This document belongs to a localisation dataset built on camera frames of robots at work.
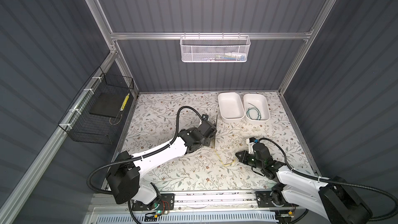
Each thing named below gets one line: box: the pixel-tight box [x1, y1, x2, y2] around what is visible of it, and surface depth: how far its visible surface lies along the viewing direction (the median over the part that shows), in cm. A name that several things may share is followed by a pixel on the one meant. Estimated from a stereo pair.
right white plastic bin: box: [243, 93, 271, 123], surface depth 110 cm
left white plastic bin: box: [217, 92, 246, 123], surface depth 110 cm
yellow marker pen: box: [120, 92, 131, 112], surface depth 80 cm
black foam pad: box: [89, 92, 129, 119], surface depth 77 cm
